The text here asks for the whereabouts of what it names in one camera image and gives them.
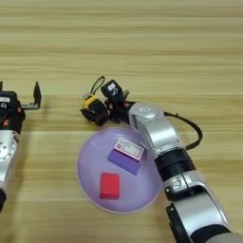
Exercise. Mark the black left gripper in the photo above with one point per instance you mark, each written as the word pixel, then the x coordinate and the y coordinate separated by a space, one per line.
pixel 12 118

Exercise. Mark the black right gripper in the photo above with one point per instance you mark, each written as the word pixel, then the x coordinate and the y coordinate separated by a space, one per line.
pixel 120 110

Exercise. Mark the yellow black tape measure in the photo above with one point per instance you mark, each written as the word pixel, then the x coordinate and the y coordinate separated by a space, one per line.
pixel 91 102

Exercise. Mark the red rectangular block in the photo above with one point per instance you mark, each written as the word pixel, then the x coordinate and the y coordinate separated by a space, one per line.
pixel 110 186

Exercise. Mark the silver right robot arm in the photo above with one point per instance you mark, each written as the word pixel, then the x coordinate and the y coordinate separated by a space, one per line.
pixel 164 133

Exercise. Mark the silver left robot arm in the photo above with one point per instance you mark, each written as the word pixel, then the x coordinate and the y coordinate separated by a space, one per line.
pixel 6 152

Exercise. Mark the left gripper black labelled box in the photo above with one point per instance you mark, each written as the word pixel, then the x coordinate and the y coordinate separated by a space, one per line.
pixel 8 99

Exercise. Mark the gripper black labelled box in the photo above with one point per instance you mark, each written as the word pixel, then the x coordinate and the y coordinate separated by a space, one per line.
pixel 8 99
pixel 112 90

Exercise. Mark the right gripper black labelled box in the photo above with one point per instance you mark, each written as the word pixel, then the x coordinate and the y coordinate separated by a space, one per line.
pixel 112 90

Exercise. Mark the purple box with white label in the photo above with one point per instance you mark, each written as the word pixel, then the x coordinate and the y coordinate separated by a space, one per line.
pixel 126 155

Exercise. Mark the purple round plate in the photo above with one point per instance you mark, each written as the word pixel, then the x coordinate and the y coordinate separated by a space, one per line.
pixel 133 190

